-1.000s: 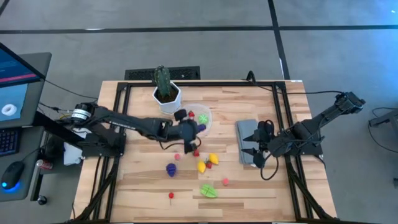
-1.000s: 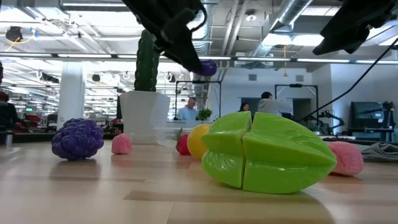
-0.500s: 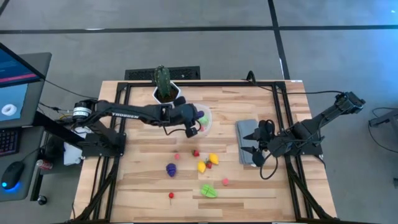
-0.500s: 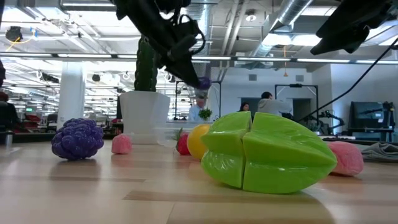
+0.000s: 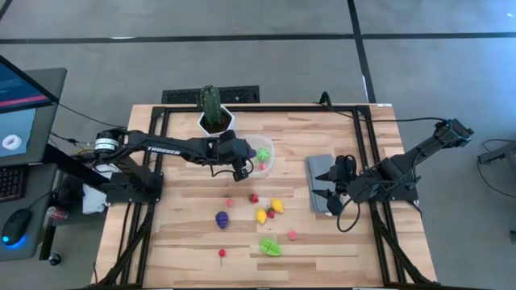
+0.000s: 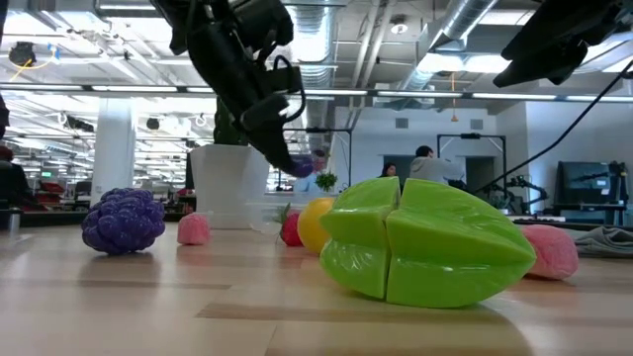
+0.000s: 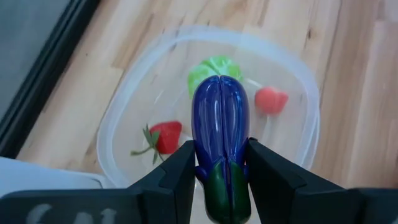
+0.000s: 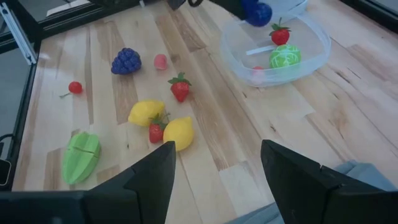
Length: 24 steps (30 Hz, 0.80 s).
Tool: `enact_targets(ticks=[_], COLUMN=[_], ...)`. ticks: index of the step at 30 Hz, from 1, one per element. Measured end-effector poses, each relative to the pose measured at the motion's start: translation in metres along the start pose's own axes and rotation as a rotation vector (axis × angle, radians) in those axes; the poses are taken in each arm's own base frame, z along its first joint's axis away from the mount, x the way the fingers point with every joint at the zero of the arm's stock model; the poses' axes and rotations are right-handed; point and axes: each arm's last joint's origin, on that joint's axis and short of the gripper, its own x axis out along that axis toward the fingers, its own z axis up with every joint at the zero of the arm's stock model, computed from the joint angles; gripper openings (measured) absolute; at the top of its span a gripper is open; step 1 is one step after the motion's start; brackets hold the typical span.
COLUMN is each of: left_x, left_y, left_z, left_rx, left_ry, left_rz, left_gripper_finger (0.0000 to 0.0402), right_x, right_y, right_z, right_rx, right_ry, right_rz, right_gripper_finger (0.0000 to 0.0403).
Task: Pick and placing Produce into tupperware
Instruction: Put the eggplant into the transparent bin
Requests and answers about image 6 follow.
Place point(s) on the grey metal post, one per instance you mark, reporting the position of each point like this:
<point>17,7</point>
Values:
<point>14,220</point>

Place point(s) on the large pink toy fruit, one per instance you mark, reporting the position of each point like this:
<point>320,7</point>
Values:
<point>554,252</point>

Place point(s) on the person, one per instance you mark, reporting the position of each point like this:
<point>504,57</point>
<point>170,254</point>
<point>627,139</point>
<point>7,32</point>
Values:
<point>435,168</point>
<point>304,184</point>
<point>12,183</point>
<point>388,169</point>

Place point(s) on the green toy starfruit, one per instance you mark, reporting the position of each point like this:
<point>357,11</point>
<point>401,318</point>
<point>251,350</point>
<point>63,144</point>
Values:
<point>445,247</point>

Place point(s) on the yellow toy lemon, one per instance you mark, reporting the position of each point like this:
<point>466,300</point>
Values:
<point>311,225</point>

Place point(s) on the white building column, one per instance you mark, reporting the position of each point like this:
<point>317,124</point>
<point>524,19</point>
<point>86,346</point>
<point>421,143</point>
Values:
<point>114,158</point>

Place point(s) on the tall green cactus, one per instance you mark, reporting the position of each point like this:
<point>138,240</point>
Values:
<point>225,131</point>

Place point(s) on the dark background desk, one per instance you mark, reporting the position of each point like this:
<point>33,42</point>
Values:
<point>54,219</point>

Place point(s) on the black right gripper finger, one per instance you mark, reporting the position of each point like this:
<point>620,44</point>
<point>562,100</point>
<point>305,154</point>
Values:
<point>554,27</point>
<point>544,62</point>

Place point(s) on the grey folded cloth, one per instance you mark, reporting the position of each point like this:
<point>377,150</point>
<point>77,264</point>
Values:
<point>605,242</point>

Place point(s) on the red office chair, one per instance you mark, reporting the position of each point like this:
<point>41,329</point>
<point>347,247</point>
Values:
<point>52,190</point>

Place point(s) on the black ceiling device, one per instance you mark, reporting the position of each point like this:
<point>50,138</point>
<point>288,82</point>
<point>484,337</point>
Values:
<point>22,53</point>

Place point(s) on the silver smooth ventilation duct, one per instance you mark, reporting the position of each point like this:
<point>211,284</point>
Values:
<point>465,15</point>

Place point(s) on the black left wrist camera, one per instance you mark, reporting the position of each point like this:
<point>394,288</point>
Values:
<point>264,113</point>

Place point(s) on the purple toy grape bunch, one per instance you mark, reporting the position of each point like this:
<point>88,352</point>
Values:
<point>123,222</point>

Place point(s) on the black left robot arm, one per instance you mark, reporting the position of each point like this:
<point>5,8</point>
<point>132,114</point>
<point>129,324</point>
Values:
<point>257,20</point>

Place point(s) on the clear plastic tupperware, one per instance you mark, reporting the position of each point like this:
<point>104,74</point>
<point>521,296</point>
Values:
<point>264,217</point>

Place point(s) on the small green leafy plant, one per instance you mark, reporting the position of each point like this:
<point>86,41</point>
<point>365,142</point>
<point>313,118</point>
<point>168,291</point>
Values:
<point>326,182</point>

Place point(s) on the small purple toy fruit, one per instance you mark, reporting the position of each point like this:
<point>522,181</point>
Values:
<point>302,167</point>

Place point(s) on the red toy strawberry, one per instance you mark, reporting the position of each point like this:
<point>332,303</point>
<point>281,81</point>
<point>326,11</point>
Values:
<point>292,233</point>

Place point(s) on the black background robot arm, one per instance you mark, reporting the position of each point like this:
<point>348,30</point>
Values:
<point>519,185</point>

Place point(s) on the white plant pot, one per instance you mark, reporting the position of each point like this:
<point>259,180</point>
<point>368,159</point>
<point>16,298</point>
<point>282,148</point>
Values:
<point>227,178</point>

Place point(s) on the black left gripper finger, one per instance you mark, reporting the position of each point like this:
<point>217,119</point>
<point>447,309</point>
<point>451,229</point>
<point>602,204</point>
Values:
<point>274,143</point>

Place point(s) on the silver corrugated ventilation duct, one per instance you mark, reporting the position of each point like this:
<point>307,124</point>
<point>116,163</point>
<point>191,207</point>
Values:
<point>316,39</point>

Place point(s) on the yellow hanging pendant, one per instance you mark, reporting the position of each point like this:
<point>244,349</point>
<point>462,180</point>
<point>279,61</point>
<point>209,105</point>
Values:
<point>453,116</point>

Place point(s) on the dark computer monitor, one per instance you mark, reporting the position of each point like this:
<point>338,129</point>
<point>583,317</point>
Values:
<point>586,180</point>

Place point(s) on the long ceiling light strip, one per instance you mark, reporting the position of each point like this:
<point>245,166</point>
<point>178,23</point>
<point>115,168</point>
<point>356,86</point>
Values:
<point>420,94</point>

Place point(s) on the small pink toy fruit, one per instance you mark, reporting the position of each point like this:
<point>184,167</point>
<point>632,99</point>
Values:
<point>194,230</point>

